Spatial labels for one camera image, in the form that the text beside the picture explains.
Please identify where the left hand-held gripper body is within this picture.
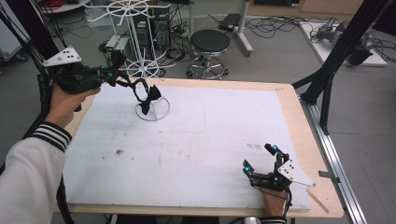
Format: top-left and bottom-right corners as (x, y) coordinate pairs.
(42, 45), (106, 95)

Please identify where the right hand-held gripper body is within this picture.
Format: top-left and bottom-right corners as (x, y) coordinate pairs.
(248, 152), (317, 192)

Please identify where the white wire display rack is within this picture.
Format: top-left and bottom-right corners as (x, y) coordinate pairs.
(84, 0), (172, 122)

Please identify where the black bow tie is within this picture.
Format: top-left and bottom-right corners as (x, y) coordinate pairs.
(116, 70), (163, 116)

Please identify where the person's right hand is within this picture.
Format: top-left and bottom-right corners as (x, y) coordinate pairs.
(261, 188), (288, 217)

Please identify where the person's left hand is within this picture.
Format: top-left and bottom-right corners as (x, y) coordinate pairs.
(44, 83), (102, 129)

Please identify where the grey power box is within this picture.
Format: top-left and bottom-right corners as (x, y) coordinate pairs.
(105, 34), (131, 54)

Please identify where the black computer tower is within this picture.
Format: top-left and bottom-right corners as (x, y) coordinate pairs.
(133, 11), (172, 54)

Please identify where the wooden stick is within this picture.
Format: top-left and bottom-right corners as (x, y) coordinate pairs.
(305, 188), (331, 215)

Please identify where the white foam mat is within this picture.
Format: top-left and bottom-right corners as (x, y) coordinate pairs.
(63, 84), (313, 213)

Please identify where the round white table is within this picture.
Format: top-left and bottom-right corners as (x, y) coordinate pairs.
(39, 0), (92, 14)

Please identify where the black round stool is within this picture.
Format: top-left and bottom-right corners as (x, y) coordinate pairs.
(186, 29), (232, 80)

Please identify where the white floor platform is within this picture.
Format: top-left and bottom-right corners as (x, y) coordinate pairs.
(299, 21), (388, 68)

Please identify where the black flat box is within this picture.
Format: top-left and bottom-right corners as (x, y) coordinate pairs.
(218, 12), (241, 33)

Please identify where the aluminium rail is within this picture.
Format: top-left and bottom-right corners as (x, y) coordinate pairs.
(299, 92), (369, 224)

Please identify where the black frame post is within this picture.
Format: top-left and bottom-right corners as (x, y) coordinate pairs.
(291, 0), (392, 135)
(0, 0), (61, 78)

